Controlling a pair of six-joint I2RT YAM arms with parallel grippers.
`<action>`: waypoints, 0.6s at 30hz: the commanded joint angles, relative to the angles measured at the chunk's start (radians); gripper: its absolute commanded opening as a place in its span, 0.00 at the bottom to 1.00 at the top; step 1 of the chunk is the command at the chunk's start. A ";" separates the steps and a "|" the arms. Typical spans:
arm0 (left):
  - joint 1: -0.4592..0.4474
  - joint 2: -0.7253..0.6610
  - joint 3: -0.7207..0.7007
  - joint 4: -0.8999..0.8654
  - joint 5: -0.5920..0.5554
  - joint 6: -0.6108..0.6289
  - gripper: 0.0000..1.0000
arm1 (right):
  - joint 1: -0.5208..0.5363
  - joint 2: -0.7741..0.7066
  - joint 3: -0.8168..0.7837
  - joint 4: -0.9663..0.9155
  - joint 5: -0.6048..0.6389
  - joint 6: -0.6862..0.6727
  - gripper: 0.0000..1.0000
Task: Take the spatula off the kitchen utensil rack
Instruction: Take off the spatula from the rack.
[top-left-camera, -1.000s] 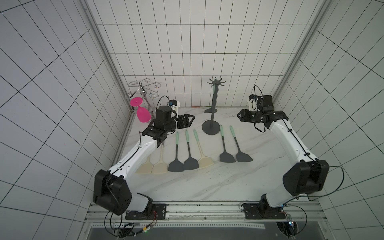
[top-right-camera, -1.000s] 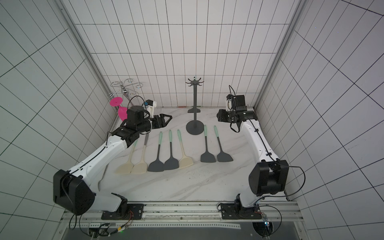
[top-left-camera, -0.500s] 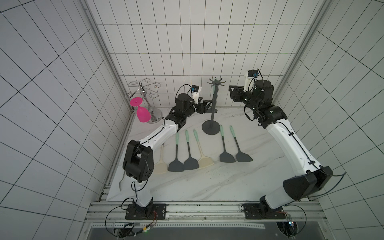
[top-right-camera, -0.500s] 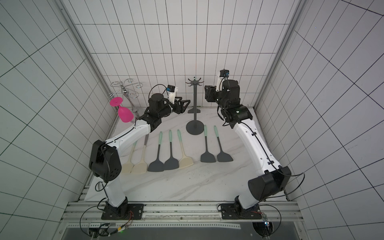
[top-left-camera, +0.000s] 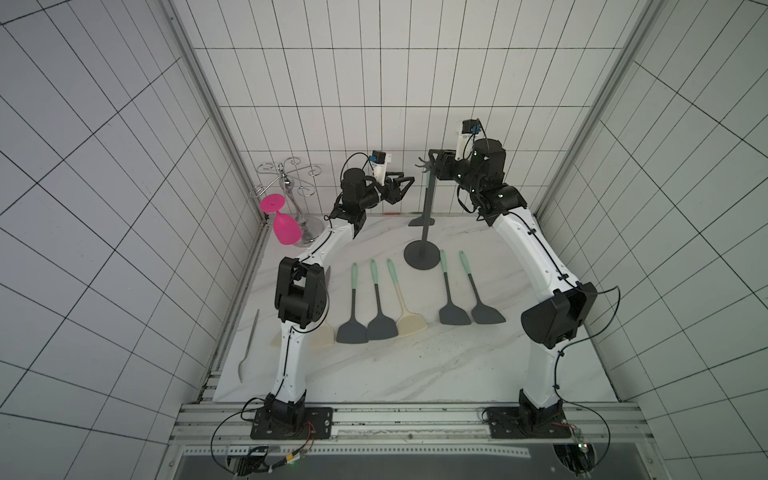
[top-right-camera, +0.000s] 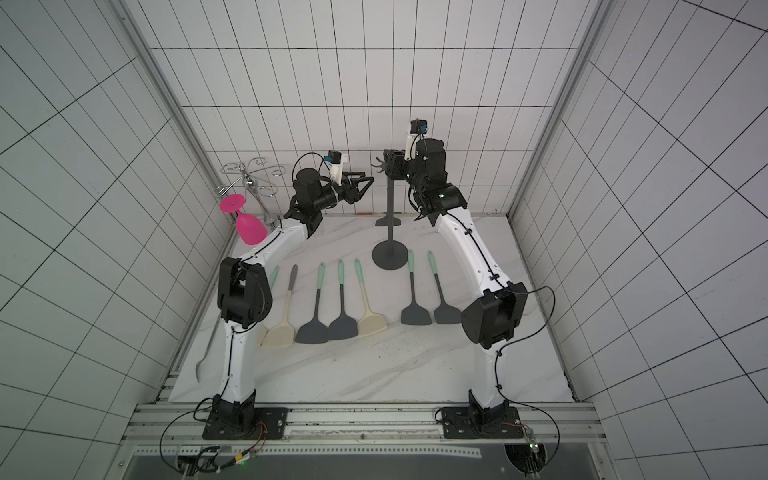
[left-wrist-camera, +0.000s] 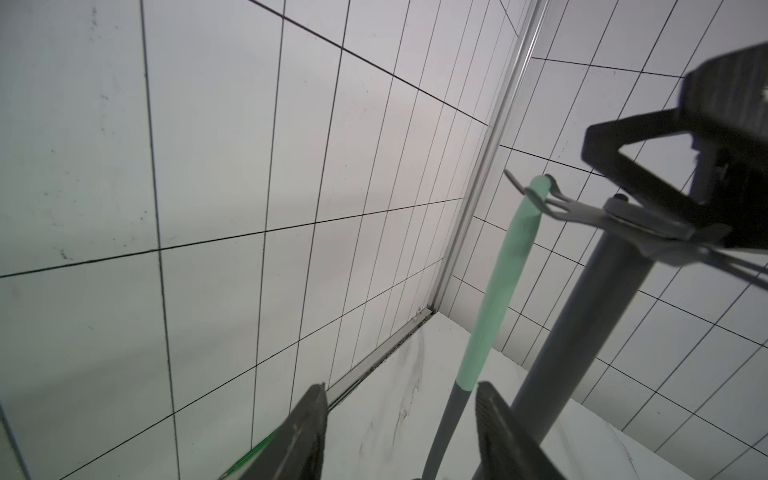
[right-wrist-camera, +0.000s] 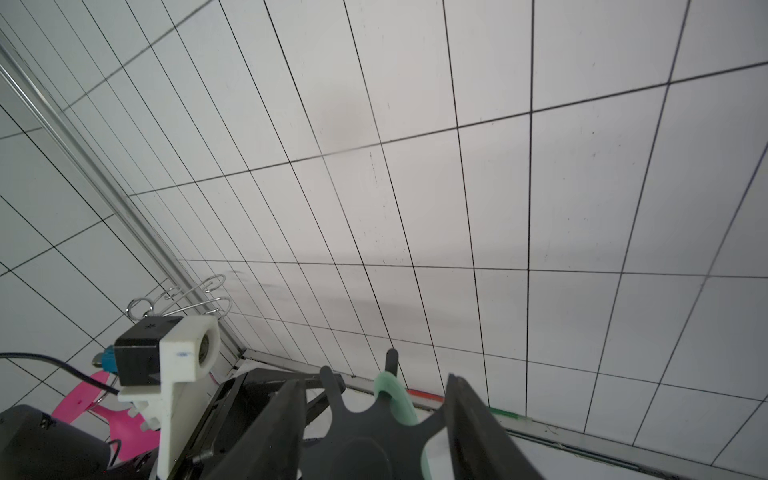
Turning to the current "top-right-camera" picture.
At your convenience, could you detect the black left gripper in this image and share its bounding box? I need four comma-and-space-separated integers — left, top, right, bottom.
316, 171, 378, 208

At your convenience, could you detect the cream turner mint handle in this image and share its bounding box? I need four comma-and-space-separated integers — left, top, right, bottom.
354, 259, 387, 337

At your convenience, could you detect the grey spatula mint handle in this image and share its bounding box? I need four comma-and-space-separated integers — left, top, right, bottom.
295, 263, 328, 345
400, 250, 432, 326
328, 260, 358, 341

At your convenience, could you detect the grey slotted turner mint handle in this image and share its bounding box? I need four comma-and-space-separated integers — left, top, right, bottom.
427, 251, 461, 325

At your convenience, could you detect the cream spatula grey handle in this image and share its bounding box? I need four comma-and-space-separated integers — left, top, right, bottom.
262, 264, 298, 348

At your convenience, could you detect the cream spatula mint handle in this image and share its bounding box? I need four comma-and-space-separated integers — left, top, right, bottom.
256, 266, 281, 348

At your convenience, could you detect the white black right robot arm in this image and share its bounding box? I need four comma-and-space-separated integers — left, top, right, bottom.
382, 136, 527, 424

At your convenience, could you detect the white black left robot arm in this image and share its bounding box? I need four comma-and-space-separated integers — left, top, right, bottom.
213, 168, 374, 423

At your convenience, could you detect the dark grey utensil rack stand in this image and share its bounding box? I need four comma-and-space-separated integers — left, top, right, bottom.
372, 174, 408, 270

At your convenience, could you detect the chrome wine glass rack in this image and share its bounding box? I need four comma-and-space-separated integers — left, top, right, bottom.
216, 156, 285, 231

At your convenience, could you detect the pink plastic wine glass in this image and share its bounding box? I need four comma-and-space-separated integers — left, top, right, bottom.
219, 194, 268, 245

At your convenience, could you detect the electronics board with green led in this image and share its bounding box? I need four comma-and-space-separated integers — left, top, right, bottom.
176, 446, 252, 477

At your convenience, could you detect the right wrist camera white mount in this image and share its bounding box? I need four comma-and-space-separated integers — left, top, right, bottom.
405, 118, 428, 161

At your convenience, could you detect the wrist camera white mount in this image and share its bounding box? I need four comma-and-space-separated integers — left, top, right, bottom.
405, 118, 428, 161
324, 150, 349, 186

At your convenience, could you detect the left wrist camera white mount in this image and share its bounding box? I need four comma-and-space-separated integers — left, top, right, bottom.
324, 150, 349, 186

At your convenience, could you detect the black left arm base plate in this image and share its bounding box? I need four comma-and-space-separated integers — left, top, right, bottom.
202, 406, 288, 441

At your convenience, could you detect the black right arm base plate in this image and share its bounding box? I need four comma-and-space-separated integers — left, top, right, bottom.
438, 404, 524, 440

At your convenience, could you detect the aluminium mounting rail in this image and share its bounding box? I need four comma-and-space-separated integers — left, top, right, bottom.
123, 403, 607, 451

